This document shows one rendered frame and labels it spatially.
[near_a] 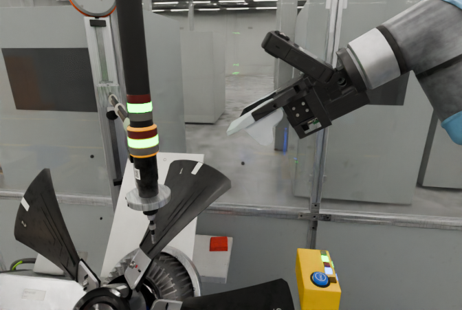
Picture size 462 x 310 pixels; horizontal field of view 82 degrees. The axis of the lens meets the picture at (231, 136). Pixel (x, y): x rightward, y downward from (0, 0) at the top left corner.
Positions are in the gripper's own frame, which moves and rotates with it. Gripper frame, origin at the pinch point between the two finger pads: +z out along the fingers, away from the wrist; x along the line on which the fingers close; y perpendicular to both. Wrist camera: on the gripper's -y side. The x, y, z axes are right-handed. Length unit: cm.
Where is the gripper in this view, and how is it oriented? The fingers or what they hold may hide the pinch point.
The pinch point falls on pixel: (236, 119)
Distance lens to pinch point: 46.7
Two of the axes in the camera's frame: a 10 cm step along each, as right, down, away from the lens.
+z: -8.0, 4.3, 4.1
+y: 5.3, 8.3, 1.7
